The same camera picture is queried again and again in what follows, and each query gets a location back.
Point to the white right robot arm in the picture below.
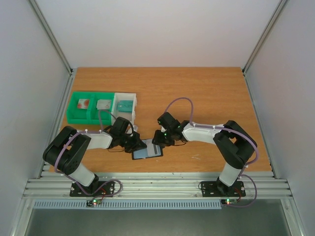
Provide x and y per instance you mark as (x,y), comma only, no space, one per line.
(237,148)

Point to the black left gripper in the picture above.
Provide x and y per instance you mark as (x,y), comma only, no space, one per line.
(137,141)

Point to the white plastic bin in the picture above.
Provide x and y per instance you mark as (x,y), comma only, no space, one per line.
(124,96)

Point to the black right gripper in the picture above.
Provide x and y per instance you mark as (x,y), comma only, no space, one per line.
(161,138)

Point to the grey slotted cable duct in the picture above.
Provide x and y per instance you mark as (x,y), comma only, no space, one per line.
(127,204)

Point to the grey aluminium frame rail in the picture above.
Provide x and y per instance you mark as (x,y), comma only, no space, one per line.
(40,16)

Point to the black leather card holder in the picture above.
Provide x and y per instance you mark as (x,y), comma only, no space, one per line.
(142,154)

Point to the white blossom pattern card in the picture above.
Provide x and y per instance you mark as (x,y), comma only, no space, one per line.
(153,150)

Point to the teal VIP card stack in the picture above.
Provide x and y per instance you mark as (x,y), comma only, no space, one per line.
(125,106)

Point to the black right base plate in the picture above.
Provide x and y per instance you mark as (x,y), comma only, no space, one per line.
(216,189)

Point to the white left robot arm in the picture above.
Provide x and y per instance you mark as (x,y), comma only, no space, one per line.
(66,151)

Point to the green plastic bin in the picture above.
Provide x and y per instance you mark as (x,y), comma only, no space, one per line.
(86,116)

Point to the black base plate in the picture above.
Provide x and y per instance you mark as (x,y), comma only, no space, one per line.
(216,189)
(103,188)

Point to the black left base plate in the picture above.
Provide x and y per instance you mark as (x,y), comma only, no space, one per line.
(103,188)

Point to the grey card with red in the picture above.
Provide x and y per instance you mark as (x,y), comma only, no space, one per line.
(104,104)

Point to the red patterned card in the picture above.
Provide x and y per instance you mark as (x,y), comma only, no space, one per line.
(83,103)

